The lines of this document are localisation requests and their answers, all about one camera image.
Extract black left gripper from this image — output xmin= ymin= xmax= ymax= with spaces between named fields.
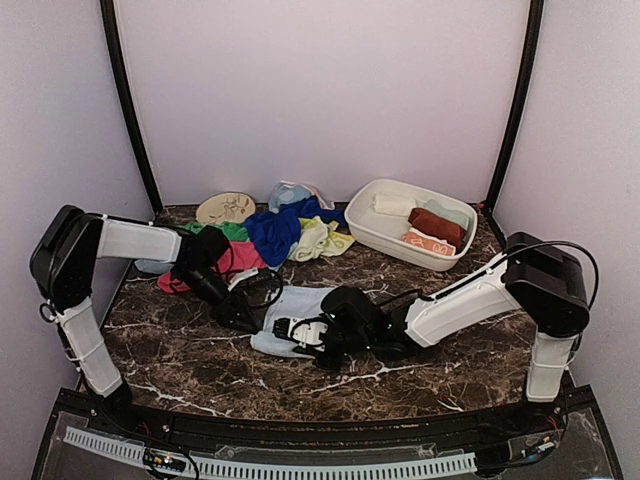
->
xmin=177 ymin=264 xmax=260 ymax=335

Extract large pale blue towel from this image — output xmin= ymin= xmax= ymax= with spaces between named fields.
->
xmin=250 ymin=286 xmax=334 ymax=359

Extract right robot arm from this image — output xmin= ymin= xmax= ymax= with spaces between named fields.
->
xmin=315 ymin=232 xmax=597 ymax=434

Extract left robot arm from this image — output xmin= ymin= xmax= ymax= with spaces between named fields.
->
xmin=29 ymin=205 xmax=259 ymax=436

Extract pink towel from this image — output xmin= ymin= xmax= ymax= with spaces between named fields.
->
xmin=157 ymin=242 xmax=267 ymax=294

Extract royal blue towel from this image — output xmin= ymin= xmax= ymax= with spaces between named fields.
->
xmin=243 ymin=196 xmax=346 ymax=267

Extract pale yellow patterned towel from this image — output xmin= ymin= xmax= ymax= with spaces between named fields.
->
xmin=288 ymin=216 xmax=355 ymax=262

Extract grey-blue towel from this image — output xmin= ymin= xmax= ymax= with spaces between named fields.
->
xmin=134 ymin=257 xmax=284 ymax=276

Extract beige bird-painted plate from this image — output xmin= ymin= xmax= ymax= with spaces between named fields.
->
xmin=196 ymin=192 xmax=256 ymax=225

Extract orange patterned rolled towel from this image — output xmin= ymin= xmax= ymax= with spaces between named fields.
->
xmin=402 ymin=228 xmax=456 ymax=257

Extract white plastic basin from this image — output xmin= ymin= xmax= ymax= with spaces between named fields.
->
xmin=344 ymin=179 xmax=478 ymax=272

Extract brown rolled towel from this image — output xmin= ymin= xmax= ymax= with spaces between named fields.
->
xmin=408 ymin=207 xmax=466 ymax=249

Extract white rolled towel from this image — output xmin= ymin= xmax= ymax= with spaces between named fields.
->
xmin=372 ymin=192 xmax=417 ymax=217

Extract light blue dotted towel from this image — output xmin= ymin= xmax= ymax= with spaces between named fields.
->
xmin=267 ymin=181 xmax=335 ymax=213

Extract pale green rolled towel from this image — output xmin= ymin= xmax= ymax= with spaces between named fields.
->
xmin=423 ymin=199 xmax=470 ymax=230

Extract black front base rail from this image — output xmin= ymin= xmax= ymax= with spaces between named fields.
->
xmin=67 ymin=392 xmax=566 ymax=451

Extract white slotted cable duct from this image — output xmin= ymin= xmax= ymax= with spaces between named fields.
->
xmin=63 ymin=427 xmax=477 ymax=479

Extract black left frame post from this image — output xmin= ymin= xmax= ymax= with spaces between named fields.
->
xmin=99 ymin=0 xmax=164 ymax=214

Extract black frame post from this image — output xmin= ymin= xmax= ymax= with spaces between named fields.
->
xmin=99 ymin=0 xmax=164 ymax=214
xmin=484 ymin=0 xmax=545 ymax=212

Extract black right frame post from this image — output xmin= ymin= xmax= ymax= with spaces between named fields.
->
xmin=484 ymin=0 xmax=545 ymax=212

